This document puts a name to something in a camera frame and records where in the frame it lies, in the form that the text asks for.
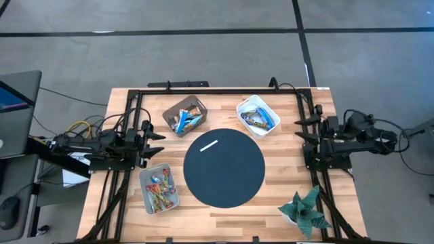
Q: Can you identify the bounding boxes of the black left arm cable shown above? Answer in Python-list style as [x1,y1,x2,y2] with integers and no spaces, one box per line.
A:
[96,107,153,136]

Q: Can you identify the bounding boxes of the white plant pot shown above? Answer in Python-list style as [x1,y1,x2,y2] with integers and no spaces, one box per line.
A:
[283,209,299,227]

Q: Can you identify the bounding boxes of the red and green granola bar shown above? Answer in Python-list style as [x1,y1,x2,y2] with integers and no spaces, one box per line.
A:
[161,168,171,192]
[149,193,174,214]

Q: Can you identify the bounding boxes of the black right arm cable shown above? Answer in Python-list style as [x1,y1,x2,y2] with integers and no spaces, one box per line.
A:
[342,108,411,157]

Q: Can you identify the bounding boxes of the white tape strip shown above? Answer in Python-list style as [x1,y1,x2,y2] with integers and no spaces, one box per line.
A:
[199,139,219,153]

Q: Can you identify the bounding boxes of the blue wrapper granola bar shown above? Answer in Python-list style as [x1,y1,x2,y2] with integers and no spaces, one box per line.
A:
[256,106,275,131]
[178,108,189,134]

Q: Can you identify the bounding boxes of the dark blue round woven mat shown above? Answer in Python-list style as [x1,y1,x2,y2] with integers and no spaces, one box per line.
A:
[183,127,266,209]

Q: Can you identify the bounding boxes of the grey desk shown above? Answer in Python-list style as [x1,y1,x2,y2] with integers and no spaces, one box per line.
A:
[0,154,39,243]

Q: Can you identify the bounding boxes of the grey stand base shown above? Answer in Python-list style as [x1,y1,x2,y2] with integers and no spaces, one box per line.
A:
[405,118,434,140]

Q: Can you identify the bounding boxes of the orange wrapper granola bar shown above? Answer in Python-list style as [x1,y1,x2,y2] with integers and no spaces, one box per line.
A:
[146,184,167,197]

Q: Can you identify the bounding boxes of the black desk beam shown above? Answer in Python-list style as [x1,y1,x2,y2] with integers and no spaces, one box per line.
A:
[26,137,92,179]

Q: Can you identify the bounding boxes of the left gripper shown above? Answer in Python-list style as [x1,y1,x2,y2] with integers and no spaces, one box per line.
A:
[125,119,167,169]

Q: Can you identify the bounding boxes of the green artificial succulent plant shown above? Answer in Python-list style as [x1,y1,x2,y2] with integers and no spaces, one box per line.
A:
[277,185,334,241]

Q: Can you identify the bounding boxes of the black aluminium table frame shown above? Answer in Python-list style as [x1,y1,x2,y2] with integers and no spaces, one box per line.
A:
[79,87,369,244]

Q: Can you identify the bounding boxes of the grey laptop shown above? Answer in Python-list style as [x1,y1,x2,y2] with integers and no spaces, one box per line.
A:
[0,70,43,160]

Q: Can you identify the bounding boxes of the black floor cable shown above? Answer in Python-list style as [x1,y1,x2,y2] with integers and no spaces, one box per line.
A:
[38,86,109,107]
[398,135,434,177]

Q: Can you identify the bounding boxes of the yellow cable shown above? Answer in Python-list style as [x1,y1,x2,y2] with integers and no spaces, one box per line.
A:
[64,120,93,140]

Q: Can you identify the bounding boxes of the black bar mount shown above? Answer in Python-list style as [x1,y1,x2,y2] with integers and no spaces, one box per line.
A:
[147,80,210,89]

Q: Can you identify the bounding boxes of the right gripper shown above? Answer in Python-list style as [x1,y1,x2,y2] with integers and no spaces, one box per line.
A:
[294,104,340,146]

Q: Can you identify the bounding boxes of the black computer mouse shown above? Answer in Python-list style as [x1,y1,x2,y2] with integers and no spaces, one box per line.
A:
[0,196,20,230]

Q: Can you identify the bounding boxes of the white plastic bin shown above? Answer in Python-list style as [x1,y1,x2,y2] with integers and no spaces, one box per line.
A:
[235,94,282,140]

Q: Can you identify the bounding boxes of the light grey plastic bin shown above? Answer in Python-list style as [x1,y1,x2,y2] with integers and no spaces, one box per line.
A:
[138,162,180,216]

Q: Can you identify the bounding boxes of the white paper sheet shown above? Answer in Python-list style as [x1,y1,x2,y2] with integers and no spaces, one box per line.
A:
[62,152,92,188]

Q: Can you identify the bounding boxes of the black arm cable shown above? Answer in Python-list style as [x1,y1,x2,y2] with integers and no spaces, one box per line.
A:
[96,107,153,136]
[342,108,411,157]

